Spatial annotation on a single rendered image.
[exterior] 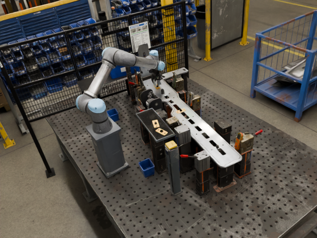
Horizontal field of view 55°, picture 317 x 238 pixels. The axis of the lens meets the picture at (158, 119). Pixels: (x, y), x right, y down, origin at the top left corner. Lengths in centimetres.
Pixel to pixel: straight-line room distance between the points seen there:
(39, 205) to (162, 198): 162
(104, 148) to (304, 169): 151
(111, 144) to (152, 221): 64
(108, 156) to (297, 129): 249
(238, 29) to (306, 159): 376
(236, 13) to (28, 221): 455
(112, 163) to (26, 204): 141
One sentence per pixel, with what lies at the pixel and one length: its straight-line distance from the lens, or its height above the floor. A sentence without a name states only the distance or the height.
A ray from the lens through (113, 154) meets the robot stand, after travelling 239.
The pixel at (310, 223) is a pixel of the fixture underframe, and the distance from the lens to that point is 285.
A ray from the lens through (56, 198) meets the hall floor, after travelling 349.
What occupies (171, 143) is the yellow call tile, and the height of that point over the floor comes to 116.
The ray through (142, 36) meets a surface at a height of 131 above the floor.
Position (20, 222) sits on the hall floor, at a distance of 347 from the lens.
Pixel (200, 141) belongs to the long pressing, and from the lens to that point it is 223.
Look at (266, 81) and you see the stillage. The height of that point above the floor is 17.
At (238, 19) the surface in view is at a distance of 591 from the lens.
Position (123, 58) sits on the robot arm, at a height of 154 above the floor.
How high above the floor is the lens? 247
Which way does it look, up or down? 36 degrees down
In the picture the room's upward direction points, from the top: 7 degrees counter-clockwise
